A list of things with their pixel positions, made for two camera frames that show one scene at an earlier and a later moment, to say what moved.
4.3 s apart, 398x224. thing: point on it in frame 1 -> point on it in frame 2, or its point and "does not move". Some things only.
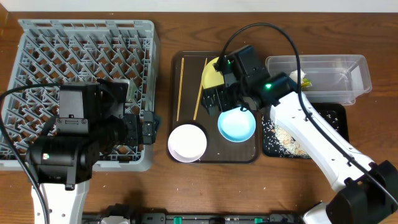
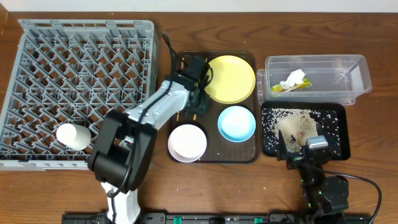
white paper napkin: x=293 y=74 does not move
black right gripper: x=221 y=93 -> x=294 y=161
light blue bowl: x=236 y=125 does not move
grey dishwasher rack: x=46 y=53 does not move
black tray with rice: x=278 y=142 does not move
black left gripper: x=148 y=128 -> x=199 y=101
